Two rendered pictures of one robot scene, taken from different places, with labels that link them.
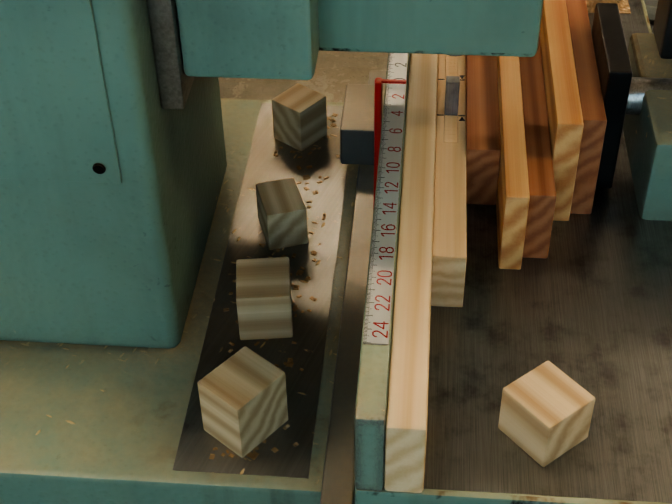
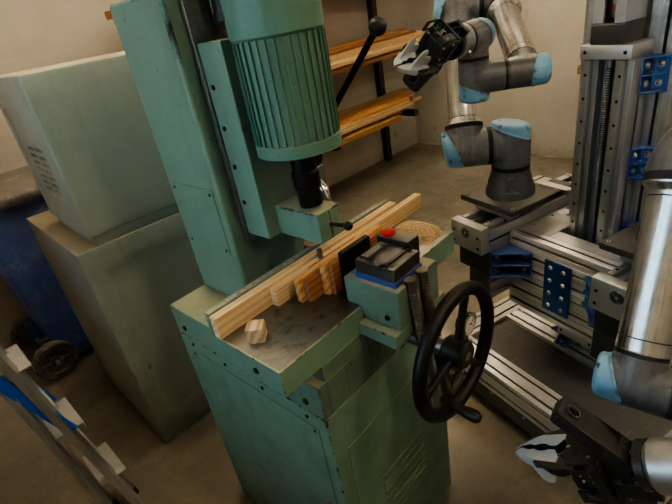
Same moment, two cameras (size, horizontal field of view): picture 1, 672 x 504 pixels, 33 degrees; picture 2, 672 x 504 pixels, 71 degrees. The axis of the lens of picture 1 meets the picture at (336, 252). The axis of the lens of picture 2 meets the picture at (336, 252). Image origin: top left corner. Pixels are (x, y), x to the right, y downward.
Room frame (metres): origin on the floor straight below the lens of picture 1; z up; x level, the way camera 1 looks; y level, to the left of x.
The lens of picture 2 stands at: (-0.05, -0.73, 1.45)
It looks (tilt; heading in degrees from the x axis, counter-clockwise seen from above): 28 degrees down; 41
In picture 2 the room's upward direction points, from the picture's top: 10 degrees counter-clockwise
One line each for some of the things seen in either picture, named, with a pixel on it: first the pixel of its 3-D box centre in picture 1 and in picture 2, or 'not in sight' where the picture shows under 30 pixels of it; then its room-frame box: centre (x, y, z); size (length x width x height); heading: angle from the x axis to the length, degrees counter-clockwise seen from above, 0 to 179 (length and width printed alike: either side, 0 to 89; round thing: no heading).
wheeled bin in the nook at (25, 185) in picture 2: not in sight; (49, 266); (0.65, 1.85, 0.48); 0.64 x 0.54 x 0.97; 174
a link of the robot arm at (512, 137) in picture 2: not in sight; (508, 142); (1.38, -0.26, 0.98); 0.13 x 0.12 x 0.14; 119
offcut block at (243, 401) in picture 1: (243, 401); not in sight; (0.49, 0.06, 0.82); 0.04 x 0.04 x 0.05; 48
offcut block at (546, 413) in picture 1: (545, 413); (256, 331); (0.39, -0.11, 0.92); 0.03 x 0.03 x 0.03; 36
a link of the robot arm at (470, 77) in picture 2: not in sight; (480, 78); (1.16, -0.26, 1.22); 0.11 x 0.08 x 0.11; 119
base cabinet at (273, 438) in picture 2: not in sight; (326, 414); (0.65, 0.04, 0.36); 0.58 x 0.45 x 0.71; 84
